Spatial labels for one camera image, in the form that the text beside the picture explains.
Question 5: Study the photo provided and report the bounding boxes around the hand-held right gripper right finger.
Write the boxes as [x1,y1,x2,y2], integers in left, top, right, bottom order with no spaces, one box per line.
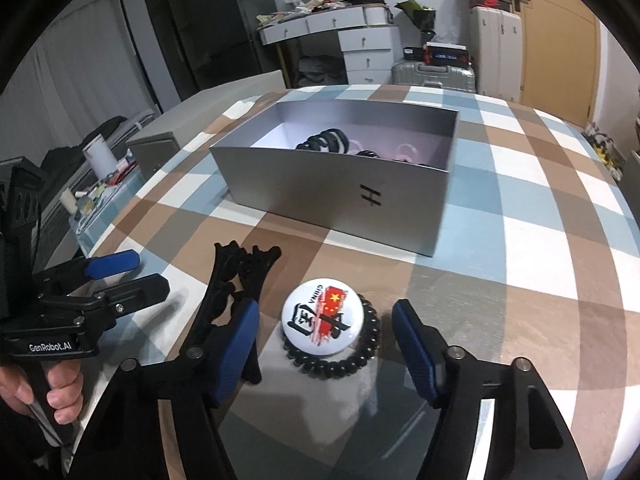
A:
[391,298,589,480]

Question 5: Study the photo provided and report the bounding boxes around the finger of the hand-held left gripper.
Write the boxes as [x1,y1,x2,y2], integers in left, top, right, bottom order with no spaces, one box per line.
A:
[32,251,141,291]
[64,273,170,322]

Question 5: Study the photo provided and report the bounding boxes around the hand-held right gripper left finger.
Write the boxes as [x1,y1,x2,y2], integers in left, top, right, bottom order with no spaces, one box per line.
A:
[67,298,262,480]

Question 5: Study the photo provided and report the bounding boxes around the white round pin badge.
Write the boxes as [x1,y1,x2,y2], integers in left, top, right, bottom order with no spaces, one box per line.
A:
[280,277,362,356]

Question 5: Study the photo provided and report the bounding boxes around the black beaded bracelet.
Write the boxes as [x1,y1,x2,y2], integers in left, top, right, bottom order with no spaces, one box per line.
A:
[281,295,382,380]

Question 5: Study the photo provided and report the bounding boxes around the silver cardboard box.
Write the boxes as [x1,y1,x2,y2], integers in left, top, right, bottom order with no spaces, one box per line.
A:
[208,98,460,259]

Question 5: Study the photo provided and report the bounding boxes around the clear pink spiral hair tie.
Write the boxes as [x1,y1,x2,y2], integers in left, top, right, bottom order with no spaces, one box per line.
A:
[392,142,421,164]

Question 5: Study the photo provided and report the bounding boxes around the person's left hand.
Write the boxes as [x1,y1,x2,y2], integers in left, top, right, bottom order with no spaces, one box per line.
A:
[0,361,85,426]

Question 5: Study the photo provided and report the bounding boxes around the small white bottle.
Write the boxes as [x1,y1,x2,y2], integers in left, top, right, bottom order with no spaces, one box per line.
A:
[59,187,81,221]

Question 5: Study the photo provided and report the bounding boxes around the white thermos bottle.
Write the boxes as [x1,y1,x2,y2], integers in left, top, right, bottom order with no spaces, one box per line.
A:
[82,134,117,177]

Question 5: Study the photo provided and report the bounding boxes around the black clothing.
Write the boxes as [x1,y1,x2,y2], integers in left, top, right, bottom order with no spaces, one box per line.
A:
[42,115,129,171]

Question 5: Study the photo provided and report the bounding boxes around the grey ottoman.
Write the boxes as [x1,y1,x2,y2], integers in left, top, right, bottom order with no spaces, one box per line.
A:
[124,69,284,177]

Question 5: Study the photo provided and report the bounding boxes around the white curtain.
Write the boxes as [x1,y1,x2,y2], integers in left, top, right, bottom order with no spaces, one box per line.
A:
[29,0,152,162]

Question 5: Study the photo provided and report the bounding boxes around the checkered tablecloth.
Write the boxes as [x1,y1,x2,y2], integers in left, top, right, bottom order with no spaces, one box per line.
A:
[87,82,640,480]

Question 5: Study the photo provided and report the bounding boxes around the dark wardrobe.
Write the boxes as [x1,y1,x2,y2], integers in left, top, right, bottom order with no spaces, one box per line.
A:
[134,0,202,107]

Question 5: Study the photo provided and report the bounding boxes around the dark refrigerator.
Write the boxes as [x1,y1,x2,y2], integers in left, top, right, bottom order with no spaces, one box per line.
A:
[187,0,281,89]

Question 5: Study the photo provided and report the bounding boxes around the silver hard suitcase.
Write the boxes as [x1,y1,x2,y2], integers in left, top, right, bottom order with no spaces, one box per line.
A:
[389,59,479,94]

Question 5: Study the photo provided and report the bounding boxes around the pile of shoes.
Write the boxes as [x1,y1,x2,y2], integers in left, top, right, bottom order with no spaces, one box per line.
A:
[582,119,626,179]

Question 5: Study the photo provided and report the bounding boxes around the dark bag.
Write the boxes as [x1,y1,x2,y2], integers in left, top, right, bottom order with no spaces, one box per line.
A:
[299,57,346,86]

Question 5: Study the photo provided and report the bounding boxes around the black and red flat box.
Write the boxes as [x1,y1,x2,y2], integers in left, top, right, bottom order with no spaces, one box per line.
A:
[402,42,471,66]

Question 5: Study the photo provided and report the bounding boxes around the white upright suitcase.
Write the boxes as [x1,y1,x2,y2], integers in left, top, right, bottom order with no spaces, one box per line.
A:
[469,5,526,99]

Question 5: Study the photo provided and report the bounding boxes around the white desk with drawers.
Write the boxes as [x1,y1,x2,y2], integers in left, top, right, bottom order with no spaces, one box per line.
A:
[257,3,401,86]

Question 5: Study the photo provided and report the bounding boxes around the desk clutter of papers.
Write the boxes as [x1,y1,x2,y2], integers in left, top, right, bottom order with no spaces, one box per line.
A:
[257,0,351,27]

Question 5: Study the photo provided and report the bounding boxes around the black wrapped bouquet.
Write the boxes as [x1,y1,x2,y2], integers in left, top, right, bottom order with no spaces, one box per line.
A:
[394,0,437,32]

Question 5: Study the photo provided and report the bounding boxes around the tan wooden door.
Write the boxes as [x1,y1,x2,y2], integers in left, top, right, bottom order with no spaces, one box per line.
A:
[504,0,601,127]

